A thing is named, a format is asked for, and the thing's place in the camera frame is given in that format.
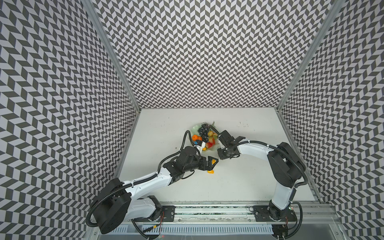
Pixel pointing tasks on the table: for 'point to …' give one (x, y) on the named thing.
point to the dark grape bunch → (203, 131)
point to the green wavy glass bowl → (211, 133)
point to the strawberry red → (209, 145)
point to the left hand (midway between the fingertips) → (212, 161)
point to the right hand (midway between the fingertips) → (223, 156)
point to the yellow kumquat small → (213, 161)
